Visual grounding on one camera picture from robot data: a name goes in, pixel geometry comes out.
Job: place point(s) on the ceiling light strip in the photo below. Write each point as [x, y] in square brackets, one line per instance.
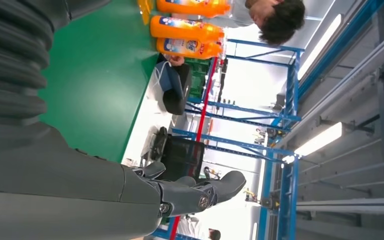
[318, 48]
[321, 139]

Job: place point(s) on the red pole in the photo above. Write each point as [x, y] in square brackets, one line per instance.
[205, 109]

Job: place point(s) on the blue metal rack frame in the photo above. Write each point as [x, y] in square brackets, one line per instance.
[293, 86]

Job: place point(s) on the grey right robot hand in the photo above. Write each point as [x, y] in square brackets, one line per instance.
[62, 198]

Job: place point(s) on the tablet with blue cover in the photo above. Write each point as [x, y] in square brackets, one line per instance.
[168, 79]

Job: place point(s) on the black mesh office chair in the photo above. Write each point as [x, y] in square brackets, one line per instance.
[182, 155]

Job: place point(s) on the person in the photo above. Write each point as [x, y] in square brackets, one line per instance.
[278, 20]
[192, 228]

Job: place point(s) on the white desk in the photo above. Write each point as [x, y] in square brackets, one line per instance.
[145, 116]

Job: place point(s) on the green plastic crate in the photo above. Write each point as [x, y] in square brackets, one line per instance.
[198, 79]

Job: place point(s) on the green work table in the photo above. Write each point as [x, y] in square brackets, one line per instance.
[96, 82]

